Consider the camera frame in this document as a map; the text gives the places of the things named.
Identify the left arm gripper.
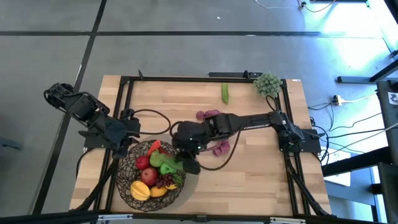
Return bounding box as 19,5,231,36
104,117,141,159

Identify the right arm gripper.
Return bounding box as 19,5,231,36
172,120,218,175

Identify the large green cucumber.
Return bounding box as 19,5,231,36
161,154,185,172

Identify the small red apple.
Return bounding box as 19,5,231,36
135,155,150,170

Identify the green pear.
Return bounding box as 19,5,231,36
149,151,165,168

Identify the dark red grape bunch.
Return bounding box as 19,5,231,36
154,172,187,189

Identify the large red pomegranate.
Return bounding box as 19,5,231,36
140,167,159,187

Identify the black wire basket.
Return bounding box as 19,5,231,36
115,139,187,212

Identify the yellow starfruit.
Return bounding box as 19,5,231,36
129,180,152,202

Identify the orange-yellow bell pepper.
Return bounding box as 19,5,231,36
150,185,169,198

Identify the round grey placemat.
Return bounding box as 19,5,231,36
139,133,200,213

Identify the light green ridged vegetable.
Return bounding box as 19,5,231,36
221,82,230,105

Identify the black floor beam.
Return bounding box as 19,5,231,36
323,146,398,177

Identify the black floor stand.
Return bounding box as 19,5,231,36
337,58,398,84

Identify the black side table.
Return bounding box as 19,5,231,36
376,80,398,224

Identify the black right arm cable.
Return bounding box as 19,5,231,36
198,124,243,171

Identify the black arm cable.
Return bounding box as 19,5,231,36
124,108,172,135
198,124,243,171

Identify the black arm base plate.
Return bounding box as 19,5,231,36
79,129,140,149
277,128,322,154

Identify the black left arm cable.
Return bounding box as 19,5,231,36
124,108,172,135

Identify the silver frame bracket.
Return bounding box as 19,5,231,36
269,217,307,224
98,213,134,222

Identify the black aluminium table frame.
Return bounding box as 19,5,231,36
70,74,332,218

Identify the black right base cable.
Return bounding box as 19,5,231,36
265,95,281,113

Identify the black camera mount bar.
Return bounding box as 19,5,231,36
208,70,264,79

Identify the white power cable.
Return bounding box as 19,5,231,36
340,93,379,105

